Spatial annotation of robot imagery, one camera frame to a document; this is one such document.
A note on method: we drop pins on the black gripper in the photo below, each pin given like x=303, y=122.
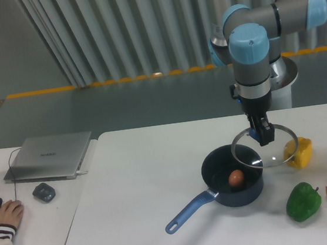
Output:
x=255, y=101

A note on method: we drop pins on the glass pot lid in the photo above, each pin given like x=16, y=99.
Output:
x=265, y=149

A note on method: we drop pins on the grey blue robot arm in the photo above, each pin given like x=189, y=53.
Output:
x=251, y=47

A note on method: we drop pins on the person's hand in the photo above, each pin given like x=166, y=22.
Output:
x=11, y=213

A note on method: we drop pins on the yellow bell pepper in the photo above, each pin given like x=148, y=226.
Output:
x=302, y=155

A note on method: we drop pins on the brown egg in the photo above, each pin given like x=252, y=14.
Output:
x=236, y=179

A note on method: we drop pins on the dark blue saucepan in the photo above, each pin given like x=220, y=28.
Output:
x=215, y=171

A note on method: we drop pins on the green bell pepper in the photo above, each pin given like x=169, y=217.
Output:
x=303, y=202

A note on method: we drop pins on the white folding partition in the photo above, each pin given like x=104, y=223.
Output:
x=111, y=40

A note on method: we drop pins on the silver closed laptop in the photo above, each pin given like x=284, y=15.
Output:
x=54, y=157

